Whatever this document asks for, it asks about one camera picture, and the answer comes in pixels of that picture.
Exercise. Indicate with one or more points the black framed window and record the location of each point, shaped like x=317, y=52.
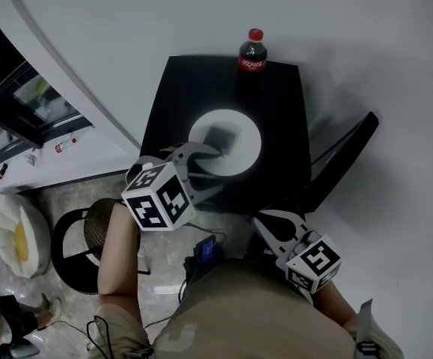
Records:
x=14, y=99

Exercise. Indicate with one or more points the clear bottle red label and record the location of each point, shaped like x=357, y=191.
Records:
x=66, y=145

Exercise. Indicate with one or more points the white flower cushion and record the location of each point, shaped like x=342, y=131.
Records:
x=6, y=230

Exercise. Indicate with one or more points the dark sponge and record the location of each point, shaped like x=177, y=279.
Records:
x=220, y=138

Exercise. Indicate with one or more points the white round plate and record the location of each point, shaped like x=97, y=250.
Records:
x=248, y=144

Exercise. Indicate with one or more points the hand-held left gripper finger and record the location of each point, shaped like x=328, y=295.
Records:
x=203, y=196
x=195, y=149

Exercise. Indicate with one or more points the person's left forearm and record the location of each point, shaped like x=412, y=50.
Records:
x=117, y=253

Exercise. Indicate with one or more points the person's right forearm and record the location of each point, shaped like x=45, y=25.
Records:
x=336, y=305

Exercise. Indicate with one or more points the black mini fridge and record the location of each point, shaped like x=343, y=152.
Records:
x=283, y=125

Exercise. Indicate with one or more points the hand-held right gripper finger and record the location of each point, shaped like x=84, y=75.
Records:
x=270, y=239
x=298, y=226

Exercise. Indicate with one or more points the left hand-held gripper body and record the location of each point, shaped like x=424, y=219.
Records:
x=156, y=196

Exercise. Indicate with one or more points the small clear container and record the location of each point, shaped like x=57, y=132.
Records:
x=32, y=159

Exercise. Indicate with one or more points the person's beige shirt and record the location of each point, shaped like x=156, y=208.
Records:
x=246, y=312

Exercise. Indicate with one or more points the cola bottle red cap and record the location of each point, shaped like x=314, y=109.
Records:
x=252, y=60

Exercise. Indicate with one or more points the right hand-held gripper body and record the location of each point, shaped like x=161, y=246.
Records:
x=313, y=264

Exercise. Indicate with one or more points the small dark bottle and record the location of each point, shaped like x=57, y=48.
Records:
x=2, y=172

